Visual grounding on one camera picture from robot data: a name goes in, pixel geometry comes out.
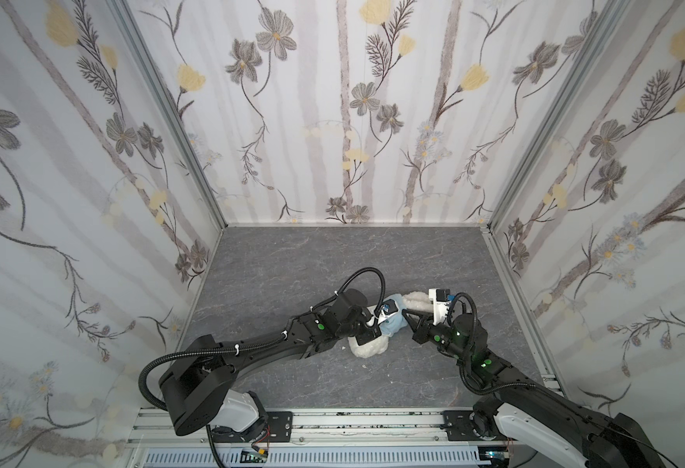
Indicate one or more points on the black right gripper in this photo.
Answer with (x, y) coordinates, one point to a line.
(421, 331)

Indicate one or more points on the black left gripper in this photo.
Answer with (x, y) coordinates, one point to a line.
(369, 334)

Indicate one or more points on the light blue fleece hoodie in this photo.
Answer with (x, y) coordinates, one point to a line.
(387, 331)

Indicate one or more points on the white plush teddy bear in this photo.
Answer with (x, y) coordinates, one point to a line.
(418, 301)

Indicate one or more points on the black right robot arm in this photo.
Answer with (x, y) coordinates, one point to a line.
(516, 407)

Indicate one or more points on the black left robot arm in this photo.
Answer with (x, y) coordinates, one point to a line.
(198, 379)

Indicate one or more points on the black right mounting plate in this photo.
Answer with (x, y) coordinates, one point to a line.
(471, 426)

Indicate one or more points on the black mounting plate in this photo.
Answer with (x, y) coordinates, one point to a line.
(471, 426)
(266, 426)

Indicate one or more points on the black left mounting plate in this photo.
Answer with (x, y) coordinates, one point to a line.
(266, 426)

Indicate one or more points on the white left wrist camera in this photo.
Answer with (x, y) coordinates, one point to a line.
(389, 314)

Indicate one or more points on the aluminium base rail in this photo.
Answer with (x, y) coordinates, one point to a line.
(314, 428)

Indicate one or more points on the white slotted cable duct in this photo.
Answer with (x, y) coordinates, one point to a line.
(321, 457)

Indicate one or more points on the aluminium corner post right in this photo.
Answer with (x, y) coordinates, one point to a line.
(582, 65)

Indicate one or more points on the aluminium corner post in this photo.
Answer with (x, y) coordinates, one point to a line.
(582, 65)
(133, 38)

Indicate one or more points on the aluminium corner post left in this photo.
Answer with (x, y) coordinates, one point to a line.
(133, 38)

